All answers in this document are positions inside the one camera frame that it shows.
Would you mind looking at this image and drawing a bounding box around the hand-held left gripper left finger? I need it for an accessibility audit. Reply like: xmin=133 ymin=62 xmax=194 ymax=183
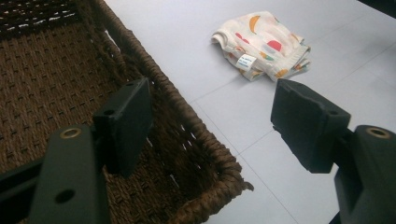
xmin=27 ymin=77 xmax=153 ymax=224

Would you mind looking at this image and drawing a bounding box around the brown woven basket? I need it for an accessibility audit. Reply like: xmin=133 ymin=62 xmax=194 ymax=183
xmin=0 ymin=0 xmax=255 ymax=224

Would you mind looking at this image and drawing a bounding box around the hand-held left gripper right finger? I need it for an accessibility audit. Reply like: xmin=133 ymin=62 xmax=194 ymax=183
xmin=270 ymin=77 xmax=396 ymax=224

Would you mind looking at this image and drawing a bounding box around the cream patterned cloth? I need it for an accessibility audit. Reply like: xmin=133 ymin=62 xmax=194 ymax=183
xmin=210 ymin=10 xmax=312 ymax=82

